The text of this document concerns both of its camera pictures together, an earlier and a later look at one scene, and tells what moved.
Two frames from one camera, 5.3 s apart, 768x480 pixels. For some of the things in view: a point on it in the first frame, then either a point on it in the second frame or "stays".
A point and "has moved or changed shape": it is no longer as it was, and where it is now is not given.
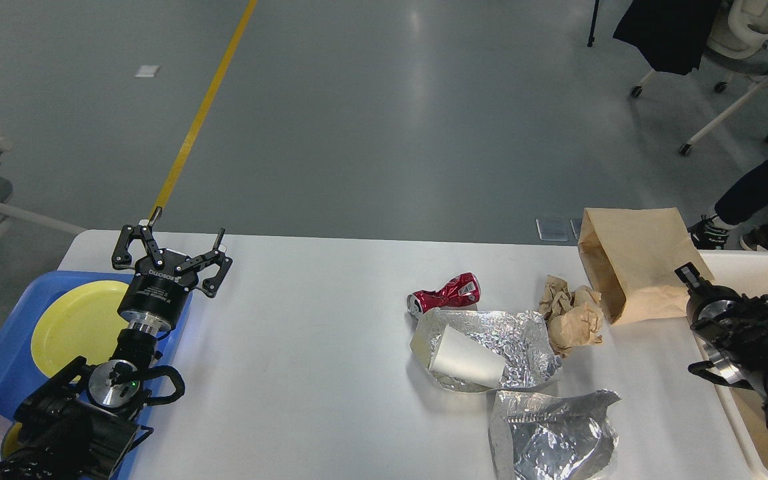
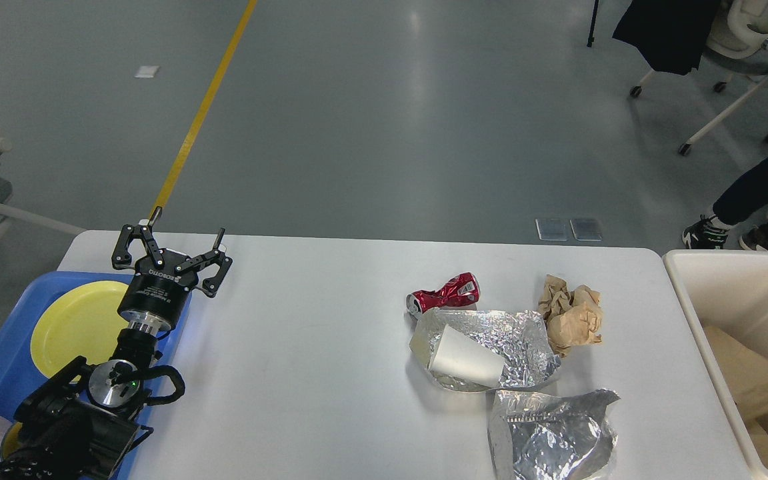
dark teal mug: (11, 440) stays
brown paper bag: (633, 254) has moved or changed shape
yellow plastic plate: (81, 320) stays
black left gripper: (155, 299) stays
